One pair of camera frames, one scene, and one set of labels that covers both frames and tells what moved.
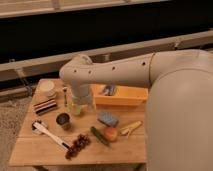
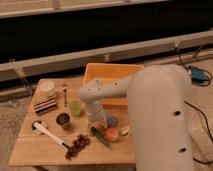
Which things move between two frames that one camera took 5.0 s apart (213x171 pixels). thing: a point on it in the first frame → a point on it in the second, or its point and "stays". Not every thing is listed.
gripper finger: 70,108 → 90,125
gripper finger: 91,107 → 105,123
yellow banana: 130,128 stays
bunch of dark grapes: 78,144 stays
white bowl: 46,88 stays
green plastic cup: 76,110 stays
